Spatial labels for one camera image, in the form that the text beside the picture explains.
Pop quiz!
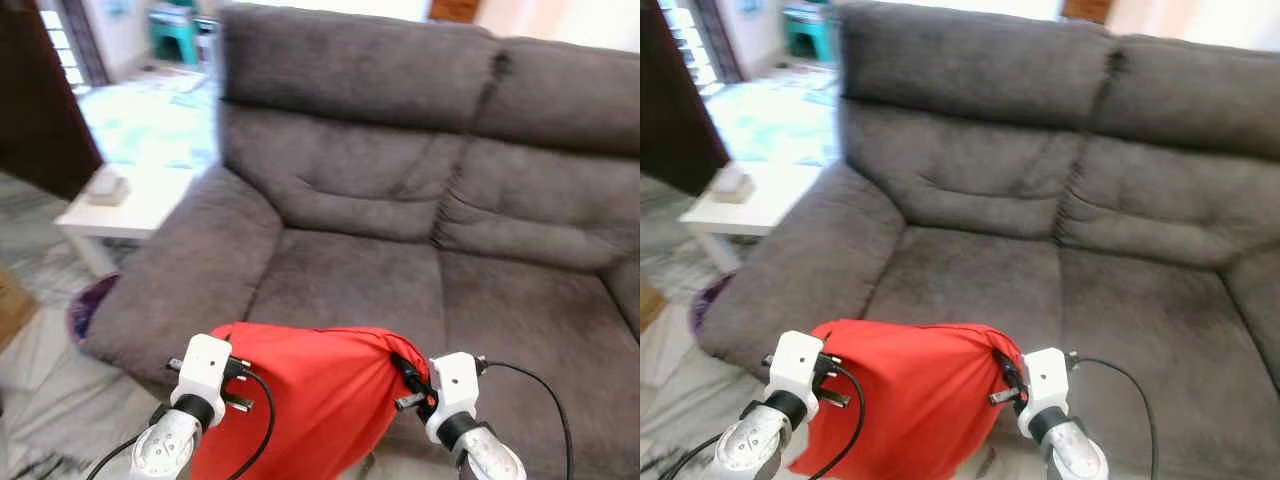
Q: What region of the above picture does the dark brown wooden door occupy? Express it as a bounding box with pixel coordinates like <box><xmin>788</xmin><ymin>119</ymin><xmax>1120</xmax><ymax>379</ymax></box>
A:
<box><xmin>640</xmin><ymin>0</ymin><xmax>733</xmax><ymax>197</ymax></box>
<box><xmin>0</xmin><ymin>0</ymin><xmax>106</xmax><ymax>201</ymax></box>

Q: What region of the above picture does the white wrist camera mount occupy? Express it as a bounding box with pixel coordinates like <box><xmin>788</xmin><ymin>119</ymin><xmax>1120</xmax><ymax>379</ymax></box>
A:
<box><xmin>765</xmin><ymin>330</ymin><xmax>827</xmax><ymax>406</ymax></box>
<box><xmin>1018</xmin><ymin>347</ymin><xmax>1071</xmax><ymax>416</ymax></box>
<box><xmin>172</xmin><ymin>334</ymin><xmax>236</xmax><ymax>413</ymax></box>
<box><xmin>427</xmin><ymin>352</ymin><xmax>481</xmax><ymax>421</ymax></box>

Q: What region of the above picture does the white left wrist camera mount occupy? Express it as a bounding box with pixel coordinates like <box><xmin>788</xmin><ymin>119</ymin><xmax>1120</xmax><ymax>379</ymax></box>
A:
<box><xmin>172</xmin><ymin>334</ymin><xmax>236</xmax><ymax>413</ymax></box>
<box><xmin>765</xmin><ymin>330</ymin><xmax>827</xmax><ymax>406</ymax></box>

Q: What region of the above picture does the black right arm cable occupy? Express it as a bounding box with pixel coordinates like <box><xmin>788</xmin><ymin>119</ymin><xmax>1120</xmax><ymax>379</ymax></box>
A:
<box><xmin>1068</xmin><ymin>354</ymin><xmax>1159</xmax><ymax>480</ymax></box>
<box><xmin>478</xmin><ymin>358</ymin><xmax>577</xmax><ymax>480</ymax></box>

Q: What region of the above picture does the red pillow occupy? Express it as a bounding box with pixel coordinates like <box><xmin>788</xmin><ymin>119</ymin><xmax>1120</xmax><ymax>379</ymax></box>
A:
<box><xmin>188</xmin><ymin>322</ymin><xmax>433</xmax><ymax>480</ymax></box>
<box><xmin>790</xmin><ymin>318</ymin><xmax>1026</xmax><ymax>480</ymax></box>

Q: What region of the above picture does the pale green patterned floor mat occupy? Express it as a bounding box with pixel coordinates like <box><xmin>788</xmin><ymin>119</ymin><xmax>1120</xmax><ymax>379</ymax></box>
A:
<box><xmin>78</xmin><ymin>80</ymin><xmax>221</xmax><ymax>171</ymax></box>
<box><xmin>705</xmin><ymin>78</ymin><xmax>846</xmax><ymax>169</ymax></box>

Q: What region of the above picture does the window with dark grille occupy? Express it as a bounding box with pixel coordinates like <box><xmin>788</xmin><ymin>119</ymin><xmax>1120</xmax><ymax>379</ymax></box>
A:
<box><xmin>35</xmin><ymin>0</ymin><xmax>111</xmax><ymax>93</ymax></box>
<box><xmin>660</xmin><ymin>0</ymin><xmax>743</xmax><ymax>96</ymax></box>

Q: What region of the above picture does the white side table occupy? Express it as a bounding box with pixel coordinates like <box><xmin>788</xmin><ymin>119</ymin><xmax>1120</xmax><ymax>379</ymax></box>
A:
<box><xmin>678</xmin><ymin>160</ymin><xmax>846</xmax><ymax>273</ymax></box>
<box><xmin>55</xmin><ymin>163</ymin><xmax>206</xmax><ymax>278</ymax></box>

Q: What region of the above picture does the grey fabric sofa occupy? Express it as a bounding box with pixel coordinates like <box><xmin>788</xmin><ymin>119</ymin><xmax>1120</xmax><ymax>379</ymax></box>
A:
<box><xmin>695</xmin><ymin>3</ymin><xmax>1280</xmax><ymax>480</ymax></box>
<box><xmin>80</xmin><ymin>3</ymin><xmax>641</xmax><ymax>480</ymax></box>

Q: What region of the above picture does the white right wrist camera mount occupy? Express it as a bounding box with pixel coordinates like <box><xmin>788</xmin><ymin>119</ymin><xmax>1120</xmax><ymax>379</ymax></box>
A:
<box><xmin>427</xmin><ymin>352</ymin><xmax>481</xmax><ymax>421</ymax></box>
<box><xmin>1018</xmin><ymin>347</ymin><xmax>1071</xmax><ymax>416</ymax></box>

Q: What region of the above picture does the teal stool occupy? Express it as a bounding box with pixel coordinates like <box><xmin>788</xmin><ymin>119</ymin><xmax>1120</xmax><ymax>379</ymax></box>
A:
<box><xmin>782</xmin><ymin>3</ymin><xmax>839</xmax><ymax>63</ymax></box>
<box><xmin>148</xmin><ymin>5</ymin><xmax>201</xmax><ymax>66</ymax></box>

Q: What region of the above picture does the beige tissue box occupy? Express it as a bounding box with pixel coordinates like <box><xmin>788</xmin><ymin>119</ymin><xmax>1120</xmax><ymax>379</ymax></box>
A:
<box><xmin>712</xmin><ymin>163</ymin><xmax>757</xmax><ymax>205</ymax></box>
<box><xmin>85</xmin><ymin>165</ymin><xmax>133</xmax><ymax>208</ymax></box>

